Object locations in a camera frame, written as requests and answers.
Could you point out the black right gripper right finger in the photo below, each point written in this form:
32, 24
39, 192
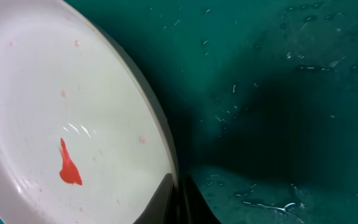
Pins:
194, 209

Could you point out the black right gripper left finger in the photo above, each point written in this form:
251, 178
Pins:
158, 207

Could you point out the white plate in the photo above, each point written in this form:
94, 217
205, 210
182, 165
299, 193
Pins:
83, 138

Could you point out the teal plastic tray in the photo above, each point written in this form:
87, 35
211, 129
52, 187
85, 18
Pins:
260, 98

